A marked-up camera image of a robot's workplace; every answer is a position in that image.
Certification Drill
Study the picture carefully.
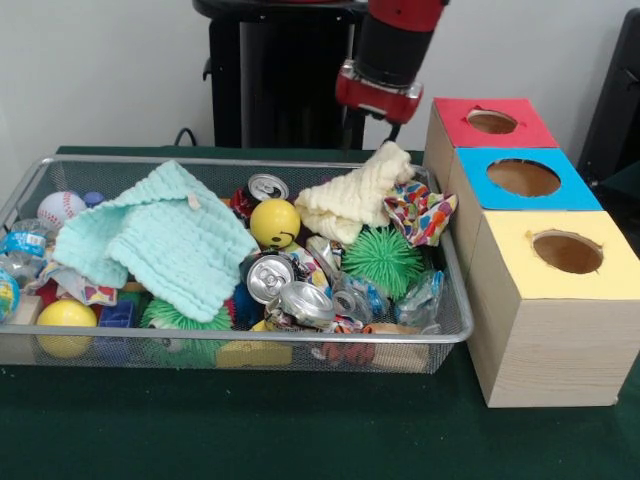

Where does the white baseball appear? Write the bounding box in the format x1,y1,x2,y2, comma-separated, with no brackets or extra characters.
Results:
37,191,88,231

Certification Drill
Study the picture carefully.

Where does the cream yellow cloth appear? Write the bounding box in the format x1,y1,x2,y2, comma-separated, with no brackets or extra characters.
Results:
294,141,415,247

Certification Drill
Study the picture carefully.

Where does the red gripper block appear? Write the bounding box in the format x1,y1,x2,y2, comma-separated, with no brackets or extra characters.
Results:
334,62,424,143

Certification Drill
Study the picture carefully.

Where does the clear shallow mesh bin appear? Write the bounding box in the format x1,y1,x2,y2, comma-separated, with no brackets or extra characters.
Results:
0,155,476,373

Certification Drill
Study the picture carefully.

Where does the polka dot colourful cloth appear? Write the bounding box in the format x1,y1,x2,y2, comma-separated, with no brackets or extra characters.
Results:
384,178,459,249

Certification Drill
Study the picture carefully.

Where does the mint green cloth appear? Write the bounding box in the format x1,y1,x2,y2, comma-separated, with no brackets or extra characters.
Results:
52,160,260,324

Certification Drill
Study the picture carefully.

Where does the plain yellow ball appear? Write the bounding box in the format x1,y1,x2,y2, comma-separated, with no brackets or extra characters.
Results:
37,300,99,359

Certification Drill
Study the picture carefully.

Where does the black chair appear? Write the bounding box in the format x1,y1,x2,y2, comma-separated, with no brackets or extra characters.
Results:
580,10,640,196

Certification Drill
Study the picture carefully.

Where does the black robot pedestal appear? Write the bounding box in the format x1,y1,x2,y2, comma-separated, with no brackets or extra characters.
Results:
193,0,403,151

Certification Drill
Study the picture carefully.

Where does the wooden box with three holes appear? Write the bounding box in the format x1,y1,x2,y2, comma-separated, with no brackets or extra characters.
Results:
422,97,640,409

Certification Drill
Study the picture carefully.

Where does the large green spiky ball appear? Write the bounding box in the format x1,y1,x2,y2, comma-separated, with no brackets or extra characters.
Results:
342,226,425,299

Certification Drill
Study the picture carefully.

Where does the yellow smiley ball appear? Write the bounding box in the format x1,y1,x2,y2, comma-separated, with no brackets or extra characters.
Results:
250,198,302,250

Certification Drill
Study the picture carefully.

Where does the silver can with dark rim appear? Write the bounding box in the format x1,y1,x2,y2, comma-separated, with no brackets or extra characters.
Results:
245,253,296,304

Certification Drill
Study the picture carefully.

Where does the red can with silver top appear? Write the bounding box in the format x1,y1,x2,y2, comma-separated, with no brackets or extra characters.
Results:
232,173,290,217

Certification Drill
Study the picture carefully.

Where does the crushed silver can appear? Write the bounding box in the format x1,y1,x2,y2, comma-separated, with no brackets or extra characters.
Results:
265,282,337,331

